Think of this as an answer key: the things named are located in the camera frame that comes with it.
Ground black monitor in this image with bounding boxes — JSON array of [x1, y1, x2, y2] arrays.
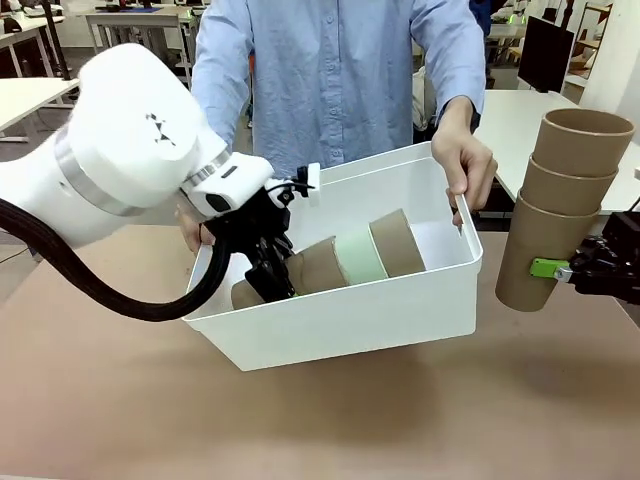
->
[[517, 14, 576, 94]]

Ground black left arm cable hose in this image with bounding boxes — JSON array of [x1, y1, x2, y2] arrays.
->
[[0, 199, 242, 324]]

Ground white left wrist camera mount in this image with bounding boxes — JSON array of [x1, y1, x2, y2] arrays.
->
[[264, 162, 322, 209]]

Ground grey framed workbench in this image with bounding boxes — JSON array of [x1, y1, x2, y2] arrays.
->
[[84, 7, 202, 87]]

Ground pale green cup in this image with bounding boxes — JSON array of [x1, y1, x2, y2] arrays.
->
[[333, 230, 389, 287]]

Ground person's left forearm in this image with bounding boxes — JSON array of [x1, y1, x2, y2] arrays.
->
[[432, 74, 487, 147]]

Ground white side table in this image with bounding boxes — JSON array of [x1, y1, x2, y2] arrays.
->
[[469, 88, 640, 217]]

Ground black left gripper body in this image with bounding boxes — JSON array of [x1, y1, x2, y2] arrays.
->
[[201, 188, 296, 262]]

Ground white lab bench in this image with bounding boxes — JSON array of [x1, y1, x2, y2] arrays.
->
[[0, 10, 67, 77]]

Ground person in blue shirt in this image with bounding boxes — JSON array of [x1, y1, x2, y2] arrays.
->
[[191, 0, 487, 172]]

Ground person's right forearm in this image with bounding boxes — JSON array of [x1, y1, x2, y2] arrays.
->
[[191, 74, 254, 157]]

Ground person's right hand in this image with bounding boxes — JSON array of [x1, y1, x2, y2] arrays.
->
[[174, 204, 217, 254]]

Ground black stand pole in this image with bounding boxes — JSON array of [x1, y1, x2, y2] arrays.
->
[[41, 0, 72, 82]]

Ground white plastic basket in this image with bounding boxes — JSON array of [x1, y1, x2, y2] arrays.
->
[[181, 140, 486, 373]]

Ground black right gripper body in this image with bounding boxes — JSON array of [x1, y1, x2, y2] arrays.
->
[[578, 211, 640, 304]]

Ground cardboard boxes on shelf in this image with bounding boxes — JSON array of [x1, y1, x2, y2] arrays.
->
[[569, 27, 602, 77]]

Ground person's left hand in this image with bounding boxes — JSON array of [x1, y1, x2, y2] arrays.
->
[[430, 130, 499, 229]]

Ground white desk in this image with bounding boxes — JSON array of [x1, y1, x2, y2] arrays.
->
[[0, 77, 82, 135]]

